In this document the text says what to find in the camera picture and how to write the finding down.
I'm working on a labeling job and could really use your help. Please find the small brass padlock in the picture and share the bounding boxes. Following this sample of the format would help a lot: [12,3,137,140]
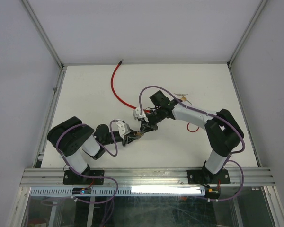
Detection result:
[174,93,192,105]

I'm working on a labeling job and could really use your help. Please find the thick red cable lock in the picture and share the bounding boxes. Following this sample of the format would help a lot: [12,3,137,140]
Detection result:
[110,59,155,116]

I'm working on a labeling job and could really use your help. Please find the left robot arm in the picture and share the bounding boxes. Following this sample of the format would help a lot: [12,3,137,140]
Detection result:
[47,116,140,184]

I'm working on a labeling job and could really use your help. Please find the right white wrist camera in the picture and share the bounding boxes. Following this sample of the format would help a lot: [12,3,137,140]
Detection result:
[133,107,148,121]

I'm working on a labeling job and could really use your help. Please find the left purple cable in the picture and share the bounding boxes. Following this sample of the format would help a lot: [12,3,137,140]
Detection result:
[56,119,120,171]

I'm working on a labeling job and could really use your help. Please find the purple cable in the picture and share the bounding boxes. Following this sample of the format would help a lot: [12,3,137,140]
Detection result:
[56,119,120,171]
[138,85,247,201]

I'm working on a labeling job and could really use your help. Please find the white slotted cable duct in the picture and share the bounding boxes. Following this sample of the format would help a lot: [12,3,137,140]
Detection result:
[30,185,205,197]

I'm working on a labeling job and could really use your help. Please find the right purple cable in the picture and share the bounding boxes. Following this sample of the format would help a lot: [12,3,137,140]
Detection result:
[138,85,247,201]

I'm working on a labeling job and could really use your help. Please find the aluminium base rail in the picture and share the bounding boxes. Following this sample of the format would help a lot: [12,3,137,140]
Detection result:
[20,167,275,187]

